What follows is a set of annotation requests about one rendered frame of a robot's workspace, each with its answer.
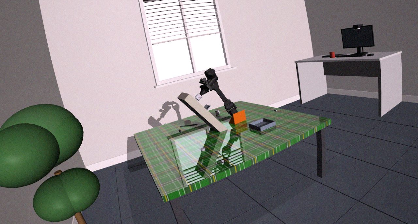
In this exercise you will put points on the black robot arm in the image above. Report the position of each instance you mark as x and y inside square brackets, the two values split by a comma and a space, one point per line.
[210, 74]

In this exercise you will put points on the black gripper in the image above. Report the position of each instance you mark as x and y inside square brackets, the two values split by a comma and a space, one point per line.
[206, 87]

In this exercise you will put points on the white cylinder with two slots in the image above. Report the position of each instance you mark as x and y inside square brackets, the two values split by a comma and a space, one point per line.
[198, 97]

